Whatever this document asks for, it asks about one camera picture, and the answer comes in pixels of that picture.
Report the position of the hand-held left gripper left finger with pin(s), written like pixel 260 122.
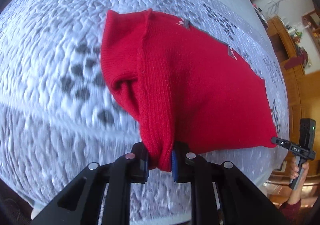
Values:
pixel 143 166

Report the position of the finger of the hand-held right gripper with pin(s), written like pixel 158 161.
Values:
pixel 280 142

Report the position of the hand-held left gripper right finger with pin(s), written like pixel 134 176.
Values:
pixel 175 166

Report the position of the red knitted sweater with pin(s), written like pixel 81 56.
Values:
pixel 190 77

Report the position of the person's right forearm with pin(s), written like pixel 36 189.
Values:
pixel 291 211

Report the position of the person's right hand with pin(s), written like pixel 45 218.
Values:
pixel 294 171

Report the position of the wooden cabinet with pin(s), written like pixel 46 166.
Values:
pixel 300 90

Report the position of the dark red hanging cloth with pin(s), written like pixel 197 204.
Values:
pixel 296 62

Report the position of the wooden wall shelf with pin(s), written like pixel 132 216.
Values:
pixel 312 27

